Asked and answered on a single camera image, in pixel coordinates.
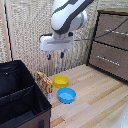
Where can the blue bowl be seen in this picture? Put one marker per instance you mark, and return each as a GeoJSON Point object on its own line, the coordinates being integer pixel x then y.
{"type": "Point", "coordinates": [66, 95]}

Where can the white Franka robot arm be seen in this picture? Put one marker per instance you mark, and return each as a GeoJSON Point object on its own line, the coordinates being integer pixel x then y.
{"type": "Point", "coordinates": [66, 13]}

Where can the granola bar box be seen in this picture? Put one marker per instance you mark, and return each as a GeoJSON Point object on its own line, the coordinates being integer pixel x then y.
{"type": "Point", "coordinates": [44, 82]}

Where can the brown drawer cabinet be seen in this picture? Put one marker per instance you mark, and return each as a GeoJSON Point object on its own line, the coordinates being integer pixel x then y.
{"type": "Point", "coordinates": [110, 50]}

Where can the black fabric storage bin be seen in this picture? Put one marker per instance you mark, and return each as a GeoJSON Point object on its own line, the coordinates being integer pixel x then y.
{"type": "Point", "coordinates": [18, 96]}

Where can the yellow bowl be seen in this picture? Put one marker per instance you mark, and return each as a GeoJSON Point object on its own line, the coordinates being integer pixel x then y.
{"type": "Point", "coordinates": [60, 81]}

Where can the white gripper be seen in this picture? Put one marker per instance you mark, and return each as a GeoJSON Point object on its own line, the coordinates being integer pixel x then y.
{"type": "Point", "coordinates": [56, 42]}

